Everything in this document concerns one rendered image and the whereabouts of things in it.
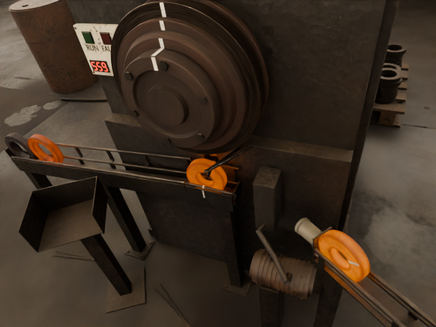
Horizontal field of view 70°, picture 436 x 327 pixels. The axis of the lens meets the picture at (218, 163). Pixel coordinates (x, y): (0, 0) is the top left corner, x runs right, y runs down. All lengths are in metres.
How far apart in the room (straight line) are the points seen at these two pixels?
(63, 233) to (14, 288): 0.86
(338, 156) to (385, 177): 1.28
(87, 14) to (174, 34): 0.47
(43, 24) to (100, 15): 2.51
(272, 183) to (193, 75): 0.45
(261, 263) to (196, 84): 0.68
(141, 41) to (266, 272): 0.83
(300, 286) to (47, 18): 3.25
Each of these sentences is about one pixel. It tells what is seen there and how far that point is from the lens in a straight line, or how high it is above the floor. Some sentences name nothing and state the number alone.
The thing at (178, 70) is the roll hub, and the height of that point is 1.22.
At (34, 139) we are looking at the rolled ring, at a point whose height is 0.74.
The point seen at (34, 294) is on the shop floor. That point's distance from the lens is 2.11.
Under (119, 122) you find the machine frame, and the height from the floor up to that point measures 0.87.
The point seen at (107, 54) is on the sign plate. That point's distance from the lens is 1.22.
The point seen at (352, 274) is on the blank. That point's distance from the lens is 1.00.
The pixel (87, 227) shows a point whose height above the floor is 0.60.
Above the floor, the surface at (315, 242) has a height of 0.70.
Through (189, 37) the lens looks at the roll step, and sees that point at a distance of 0.81.
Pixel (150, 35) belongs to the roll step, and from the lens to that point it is 0.86.
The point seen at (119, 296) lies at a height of 0.01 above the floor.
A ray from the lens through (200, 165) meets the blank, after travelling 1.12.
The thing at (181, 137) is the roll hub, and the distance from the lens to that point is 0.91.
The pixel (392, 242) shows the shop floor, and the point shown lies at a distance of 1.97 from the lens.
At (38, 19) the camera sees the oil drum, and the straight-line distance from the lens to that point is 3.68.
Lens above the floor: 1.55
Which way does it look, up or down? 42 degrees down
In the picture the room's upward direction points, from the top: 9 degrees counter-clockwise
